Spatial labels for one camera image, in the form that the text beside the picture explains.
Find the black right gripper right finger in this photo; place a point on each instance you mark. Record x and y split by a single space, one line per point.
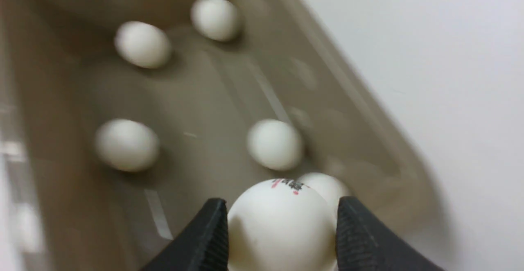
364 243

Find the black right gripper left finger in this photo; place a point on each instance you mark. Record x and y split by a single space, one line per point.
203 245

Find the plain white ball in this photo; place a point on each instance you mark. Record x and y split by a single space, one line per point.
219 20
275 144

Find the white ball red-black logo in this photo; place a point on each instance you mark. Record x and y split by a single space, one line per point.
142 44

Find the tan plastic bin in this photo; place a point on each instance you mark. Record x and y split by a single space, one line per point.
62 78

